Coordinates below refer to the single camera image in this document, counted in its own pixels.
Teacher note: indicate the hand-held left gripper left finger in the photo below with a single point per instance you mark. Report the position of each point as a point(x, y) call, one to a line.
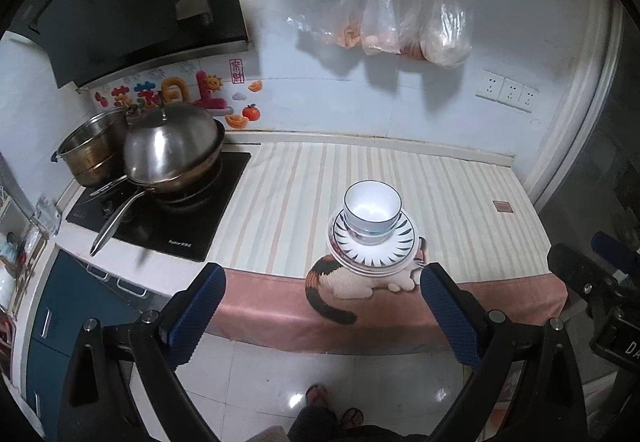
point(197, 312)

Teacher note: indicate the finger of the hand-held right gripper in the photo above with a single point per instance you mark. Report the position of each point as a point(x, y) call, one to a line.
point(575, 267)
point(612, 247)

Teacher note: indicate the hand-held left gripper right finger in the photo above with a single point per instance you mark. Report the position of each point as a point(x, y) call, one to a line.
point(450, 317)

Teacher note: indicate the blue leaf pattern plate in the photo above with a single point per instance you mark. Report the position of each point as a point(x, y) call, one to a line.
point(375, 252)

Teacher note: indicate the white bowl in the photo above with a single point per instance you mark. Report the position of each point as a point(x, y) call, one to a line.
point(372, 204)

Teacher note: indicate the small brown cloth tag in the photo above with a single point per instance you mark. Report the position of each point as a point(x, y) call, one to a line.
point(502, 206)

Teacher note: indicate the black cooktop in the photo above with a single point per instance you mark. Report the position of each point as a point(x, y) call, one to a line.
point(200, 217)

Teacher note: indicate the blue kitchen cabinet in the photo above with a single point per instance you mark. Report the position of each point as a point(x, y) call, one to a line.
point(70, 302)

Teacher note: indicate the person's right foot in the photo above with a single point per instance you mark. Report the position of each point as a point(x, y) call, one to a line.
point(352, 417)

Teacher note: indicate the person's foot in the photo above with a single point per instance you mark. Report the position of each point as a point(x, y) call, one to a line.
point(352, 417)
point(316, 396)

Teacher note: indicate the person's left foot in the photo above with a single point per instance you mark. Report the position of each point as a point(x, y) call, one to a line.
point(316, 396)

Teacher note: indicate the striped cloth with cat print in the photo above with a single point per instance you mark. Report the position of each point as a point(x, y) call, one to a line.
point(300, 202)

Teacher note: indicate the operator's feet in sandals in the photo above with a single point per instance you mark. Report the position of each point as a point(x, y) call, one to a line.
point(340, 432)

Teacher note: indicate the domed steel lid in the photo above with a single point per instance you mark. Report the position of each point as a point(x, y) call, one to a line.
point(170, 142)

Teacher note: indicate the stainless steel pot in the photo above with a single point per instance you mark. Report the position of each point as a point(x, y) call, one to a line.
point(90, 152)

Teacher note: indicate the large clear plastic bag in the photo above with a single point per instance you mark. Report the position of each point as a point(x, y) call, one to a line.
point(446, 32)

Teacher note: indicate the white door frame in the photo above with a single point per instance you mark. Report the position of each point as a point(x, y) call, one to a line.
point(580, 97)

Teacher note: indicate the white wall socket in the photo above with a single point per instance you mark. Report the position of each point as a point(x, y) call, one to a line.
point(529, 98)
point(512, 92)
point(489, 86)

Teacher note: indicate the colourful wall sticker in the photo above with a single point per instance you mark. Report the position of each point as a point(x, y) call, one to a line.
point(170, 89)

